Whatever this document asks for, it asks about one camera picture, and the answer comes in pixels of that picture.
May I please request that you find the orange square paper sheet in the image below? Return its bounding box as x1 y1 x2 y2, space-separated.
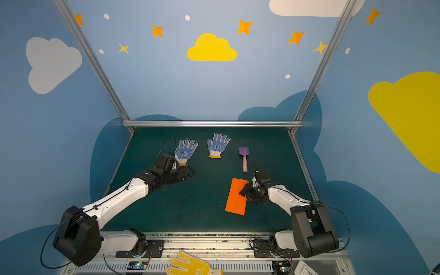
225 178 249 216

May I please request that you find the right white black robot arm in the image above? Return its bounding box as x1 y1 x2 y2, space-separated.
239 168 340 258

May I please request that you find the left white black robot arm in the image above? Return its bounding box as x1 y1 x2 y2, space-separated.
52 154 194 267

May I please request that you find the left blue dotted work glove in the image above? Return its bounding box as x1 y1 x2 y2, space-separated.
174 139 198 167

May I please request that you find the blue dotted work glove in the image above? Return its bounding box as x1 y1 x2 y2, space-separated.
207 132 231 159
174 139 198 167

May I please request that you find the purple pink spatula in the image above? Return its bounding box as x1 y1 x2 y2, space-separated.
238 147 250 173

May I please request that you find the right blue dotted work glove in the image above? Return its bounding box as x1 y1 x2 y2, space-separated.
207 132 231 159

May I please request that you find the right green circuit board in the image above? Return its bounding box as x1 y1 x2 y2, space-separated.
272 261 292 275

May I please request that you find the green circuit board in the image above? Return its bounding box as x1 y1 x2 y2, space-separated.
127 261 149 270
272 261 292 275

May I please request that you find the white plastic object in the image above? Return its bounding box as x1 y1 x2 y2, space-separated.
293 260 319 275

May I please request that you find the yellow dotted work glove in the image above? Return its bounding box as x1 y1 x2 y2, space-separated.
166 250 224 275

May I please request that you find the left green circuit board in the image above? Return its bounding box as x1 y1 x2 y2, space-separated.
127 261 149 270

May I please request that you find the aluminium rear frame bar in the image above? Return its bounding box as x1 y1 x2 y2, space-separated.
123 120 303 128

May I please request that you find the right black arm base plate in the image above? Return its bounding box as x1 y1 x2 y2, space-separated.
249 238 300 259

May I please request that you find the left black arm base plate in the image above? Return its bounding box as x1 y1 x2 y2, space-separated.
115 239 165 259

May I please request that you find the right aluminium frame post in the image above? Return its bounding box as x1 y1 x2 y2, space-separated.
289 0 358 137

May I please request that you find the aluminium frame post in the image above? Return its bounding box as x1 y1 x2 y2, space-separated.
289 0 358 137
53 0 131 121

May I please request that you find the left aluminium frame post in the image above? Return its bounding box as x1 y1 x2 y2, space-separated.
53 0 131 121

